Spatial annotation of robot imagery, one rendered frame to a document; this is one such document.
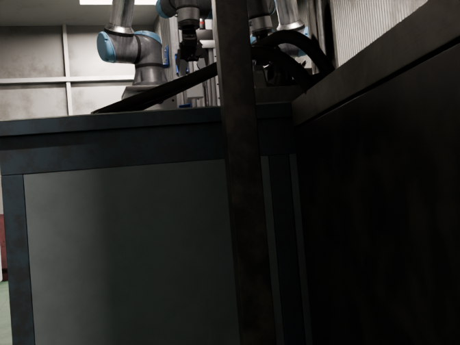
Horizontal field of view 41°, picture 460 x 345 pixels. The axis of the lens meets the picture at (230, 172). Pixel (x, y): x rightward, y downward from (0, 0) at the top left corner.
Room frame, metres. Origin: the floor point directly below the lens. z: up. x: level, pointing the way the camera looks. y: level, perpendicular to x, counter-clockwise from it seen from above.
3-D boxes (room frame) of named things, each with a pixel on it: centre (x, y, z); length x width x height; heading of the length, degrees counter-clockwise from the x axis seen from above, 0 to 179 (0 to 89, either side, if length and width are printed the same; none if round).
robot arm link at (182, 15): (1.97, 0.10, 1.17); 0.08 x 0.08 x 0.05
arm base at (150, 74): (2.47, 0.29, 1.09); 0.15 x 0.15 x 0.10
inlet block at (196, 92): (1.99, 0.10, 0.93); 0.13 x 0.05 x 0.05; 7
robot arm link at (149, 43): (2.47, 0.30, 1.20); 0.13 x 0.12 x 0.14; 126
